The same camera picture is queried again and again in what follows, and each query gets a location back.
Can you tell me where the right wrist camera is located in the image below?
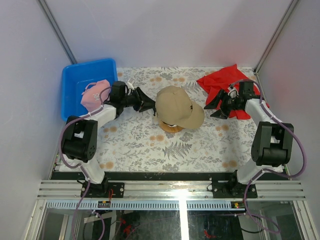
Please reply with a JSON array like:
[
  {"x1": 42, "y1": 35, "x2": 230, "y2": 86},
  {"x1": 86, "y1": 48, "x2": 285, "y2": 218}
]
[{"x1": 227, "y1": 84, "x2": 239, "y2": 98}]

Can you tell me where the purple cable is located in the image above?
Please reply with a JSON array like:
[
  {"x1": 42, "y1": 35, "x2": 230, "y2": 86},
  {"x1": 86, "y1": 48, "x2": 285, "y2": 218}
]
[
  {"x1": 228, "y1": 79, "x2": 308, "y2": 235},
  {"x1": 57, "y1": 86, "x2": 112, "y2": 240}
]

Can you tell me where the wooden hat stand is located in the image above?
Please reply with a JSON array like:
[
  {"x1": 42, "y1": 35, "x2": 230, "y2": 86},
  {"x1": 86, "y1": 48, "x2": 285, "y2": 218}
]
[{"x1": 159, "y1": 121, "x2": 184, "y2": 134}]

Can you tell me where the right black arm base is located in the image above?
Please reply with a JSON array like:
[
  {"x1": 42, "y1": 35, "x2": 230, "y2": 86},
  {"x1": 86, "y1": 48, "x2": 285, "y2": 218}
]
[{"x1": 211, "y1": 172, "x2": 248, "y2": 199}]

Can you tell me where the khaki cap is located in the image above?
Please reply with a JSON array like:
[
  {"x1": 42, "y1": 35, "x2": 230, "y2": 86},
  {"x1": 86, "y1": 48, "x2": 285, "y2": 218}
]
[{"x1": 155, "y1": 85, "x2": 205, "y2": 129}]

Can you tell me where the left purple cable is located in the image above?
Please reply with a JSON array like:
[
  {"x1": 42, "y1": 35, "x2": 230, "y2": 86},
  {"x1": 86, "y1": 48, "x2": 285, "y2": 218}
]
[{"x1": 57, "y1": 86, "x2": 112, "y2": 240}]

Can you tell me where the pink cap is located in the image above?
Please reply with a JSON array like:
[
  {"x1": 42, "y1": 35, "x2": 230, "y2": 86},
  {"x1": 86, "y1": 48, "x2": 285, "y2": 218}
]
[{"x1": 80, "y1": 79, "x2": 111, "y2": 112}]

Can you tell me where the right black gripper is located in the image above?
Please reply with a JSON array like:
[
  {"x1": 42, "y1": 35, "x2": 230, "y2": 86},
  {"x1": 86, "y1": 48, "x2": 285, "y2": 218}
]
[{"x1": 204, "y1": 89, "x2": 242, "y2": 120}]

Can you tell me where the blue plastic bin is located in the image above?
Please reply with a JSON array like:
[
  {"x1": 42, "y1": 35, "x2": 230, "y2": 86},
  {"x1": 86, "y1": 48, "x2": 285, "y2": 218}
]
[{"x1": 61, "y1": 58, "x2": 118, "y2": 121}]

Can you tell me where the floral table mat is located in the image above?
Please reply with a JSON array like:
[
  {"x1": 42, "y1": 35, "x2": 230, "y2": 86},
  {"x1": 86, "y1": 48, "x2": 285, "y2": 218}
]
[{"x1": 96, "y1": 67, "x2": 257, "y2": 172}]

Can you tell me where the red cloth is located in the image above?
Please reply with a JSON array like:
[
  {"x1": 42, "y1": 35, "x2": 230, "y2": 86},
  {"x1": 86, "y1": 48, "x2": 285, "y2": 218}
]
[{"x1": 197, "y1": 64, "x2": 272, "y2": 124}]

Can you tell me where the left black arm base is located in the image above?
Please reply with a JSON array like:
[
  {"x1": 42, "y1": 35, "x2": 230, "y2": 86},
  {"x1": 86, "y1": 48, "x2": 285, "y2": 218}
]
[{"x1": 77, "y1": 178, "x2": 125, "y2": 199}]

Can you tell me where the aluminium rail frame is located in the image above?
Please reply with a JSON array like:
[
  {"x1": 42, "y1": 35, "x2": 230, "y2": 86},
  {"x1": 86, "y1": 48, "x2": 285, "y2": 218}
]
[{"x1": 25, "y1": 172, "x2": 320, "y2": 240}]

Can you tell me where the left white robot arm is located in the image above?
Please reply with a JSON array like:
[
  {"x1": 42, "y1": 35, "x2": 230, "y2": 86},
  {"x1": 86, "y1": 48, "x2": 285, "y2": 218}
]
[{"x1": 59, "y1": 81, "x2": 156, "y2": 198}]

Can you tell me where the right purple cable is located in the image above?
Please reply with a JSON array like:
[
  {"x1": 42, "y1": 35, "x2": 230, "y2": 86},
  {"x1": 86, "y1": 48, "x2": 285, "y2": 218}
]
[{"x1": 228, "y1": 79, "x2": 308, "y2": 235}]

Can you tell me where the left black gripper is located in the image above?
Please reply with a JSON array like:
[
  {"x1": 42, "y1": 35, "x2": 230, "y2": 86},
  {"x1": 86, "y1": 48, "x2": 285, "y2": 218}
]
[{"x1": 121, "y1": 87, "x2": 157, "y2": 112}]

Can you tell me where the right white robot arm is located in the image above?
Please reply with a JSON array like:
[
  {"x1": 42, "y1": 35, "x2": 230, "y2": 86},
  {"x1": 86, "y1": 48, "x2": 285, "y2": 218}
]
[{"x1": 204, "y1": 79, "x2": 294, "y2": 198}]

